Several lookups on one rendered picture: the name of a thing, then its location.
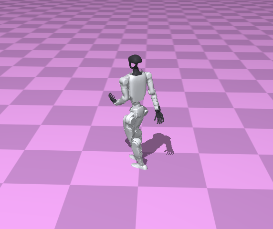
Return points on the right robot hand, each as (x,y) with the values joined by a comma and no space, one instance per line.
(159,115)

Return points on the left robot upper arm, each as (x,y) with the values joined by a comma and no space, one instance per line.
(123,83)

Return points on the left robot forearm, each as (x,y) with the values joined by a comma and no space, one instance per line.
(120,101)

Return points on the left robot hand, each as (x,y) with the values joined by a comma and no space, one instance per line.
(112,99)

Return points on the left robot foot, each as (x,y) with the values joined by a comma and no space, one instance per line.
(144,167)

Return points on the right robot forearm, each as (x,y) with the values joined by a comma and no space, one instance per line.
(155,101)

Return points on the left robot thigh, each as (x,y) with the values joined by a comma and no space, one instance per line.
(129,129)

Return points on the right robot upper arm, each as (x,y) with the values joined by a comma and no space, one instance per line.
(150,83)

